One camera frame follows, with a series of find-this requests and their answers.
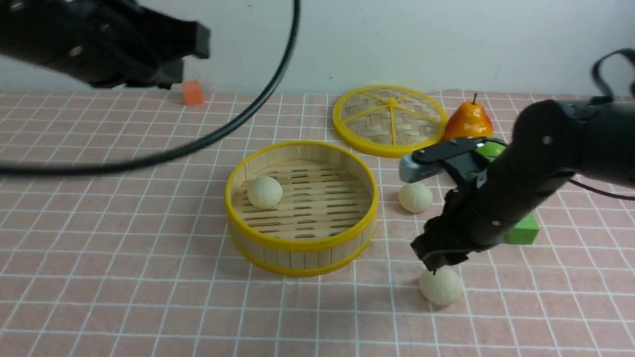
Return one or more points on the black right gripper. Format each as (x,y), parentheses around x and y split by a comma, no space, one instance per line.
(475,218)

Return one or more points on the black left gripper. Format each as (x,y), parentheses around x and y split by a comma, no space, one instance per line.
(102,43)

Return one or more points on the white bun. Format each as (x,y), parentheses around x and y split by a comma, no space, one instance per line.
(415,197)
(264,192)
(442,287)

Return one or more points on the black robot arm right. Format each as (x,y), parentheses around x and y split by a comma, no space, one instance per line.
(552,141)

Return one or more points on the yellow bamboo steamer tray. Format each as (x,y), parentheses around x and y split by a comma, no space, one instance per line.
(326,216)

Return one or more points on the yellow bamboo steamer lid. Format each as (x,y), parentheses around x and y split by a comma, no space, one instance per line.
(388,121)

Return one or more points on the green foam cube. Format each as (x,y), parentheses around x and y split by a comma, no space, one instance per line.
(524,232)

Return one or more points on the orange foam cube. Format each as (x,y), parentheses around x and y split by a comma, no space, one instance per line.
(192,93)

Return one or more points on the pink checkered tablecloth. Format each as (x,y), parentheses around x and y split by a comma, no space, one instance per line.
(142,265)

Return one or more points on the orange yellow toy pear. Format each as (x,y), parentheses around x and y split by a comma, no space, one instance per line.
(470,119)

